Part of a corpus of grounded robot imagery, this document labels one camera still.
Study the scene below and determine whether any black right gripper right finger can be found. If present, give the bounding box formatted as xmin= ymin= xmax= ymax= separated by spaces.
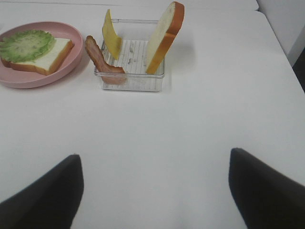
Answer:
xmin=228 ymin=148 xmax=305 ymax=229

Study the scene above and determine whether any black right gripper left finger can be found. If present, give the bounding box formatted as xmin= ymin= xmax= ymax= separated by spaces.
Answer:
xmin=0 ymin=155 xmax=84 ymax=229

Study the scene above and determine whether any bread slice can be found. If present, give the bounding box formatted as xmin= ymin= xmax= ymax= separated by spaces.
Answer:
xmin=145 ymin=1 xmax=184 ymax=74
xmin=1 ymin=38 xmax=74 ymax=75

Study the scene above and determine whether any bacon strip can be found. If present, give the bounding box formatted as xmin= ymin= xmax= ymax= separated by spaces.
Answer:
xmin=85 ymin=35 xmax=126 ymax=85

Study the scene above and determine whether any green lettuce leaf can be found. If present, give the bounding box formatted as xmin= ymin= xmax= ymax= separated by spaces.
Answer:
xmin=0 ymin=30 xmax=55 ymax=62

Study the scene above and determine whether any yellow cheese slice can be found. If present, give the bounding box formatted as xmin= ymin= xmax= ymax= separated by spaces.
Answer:
xmin=102 ymin=9 xmax=122 ymax=60

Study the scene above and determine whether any pink round plate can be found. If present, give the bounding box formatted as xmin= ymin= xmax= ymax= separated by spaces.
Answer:
xmin=0 ymin=21 xmax=83 ymax=88

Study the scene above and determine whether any clear right plastic tray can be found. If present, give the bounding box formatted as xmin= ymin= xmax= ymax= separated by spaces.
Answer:
xmin=94 ymin=19 xmax=165 ymax=92

